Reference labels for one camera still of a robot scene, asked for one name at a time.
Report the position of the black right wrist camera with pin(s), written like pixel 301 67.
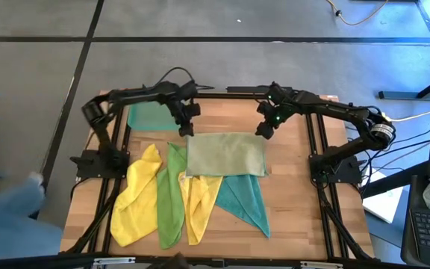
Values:
pixel 263 108

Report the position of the green microfiber towel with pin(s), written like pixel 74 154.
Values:
pixel 170 209

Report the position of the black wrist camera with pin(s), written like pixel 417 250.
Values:
pixel 263 108
pixel 193 110

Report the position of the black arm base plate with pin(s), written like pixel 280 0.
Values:
pixel 343 173
pixel 88 166

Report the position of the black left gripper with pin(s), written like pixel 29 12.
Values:
pixel 179 112

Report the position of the yellow microfiber towel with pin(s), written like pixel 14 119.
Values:
pixel 200 201
pixel 136 201

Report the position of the black table-level camera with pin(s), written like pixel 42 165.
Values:
pixel 177 261

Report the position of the teal microfiber towel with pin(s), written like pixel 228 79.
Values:
pixel 248 201

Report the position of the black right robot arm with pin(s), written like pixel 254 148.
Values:
pixel 334 108

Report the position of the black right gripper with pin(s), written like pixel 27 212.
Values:
pixel 276 117

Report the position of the black desk leg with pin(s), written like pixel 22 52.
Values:
pixel 401 95

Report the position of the silver metal bracket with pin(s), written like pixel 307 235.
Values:
pixel 321 265
pixel 114 261

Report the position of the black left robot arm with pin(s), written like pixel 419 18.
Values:
pixel 136 95

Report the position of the person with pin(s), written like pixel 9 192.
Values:
pixel 13 224

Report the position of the translucent teal plastic bin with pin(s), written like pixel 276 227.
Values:
pixel 148 117

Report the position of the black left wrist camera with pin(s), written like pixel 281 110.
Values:
pixel 193 110

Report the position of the black aluminium table frame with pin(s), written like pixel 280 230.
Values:
pixel 218 96

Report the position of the pale green teal-hemmed towel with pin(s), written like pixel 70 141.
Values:
pixel 226 155

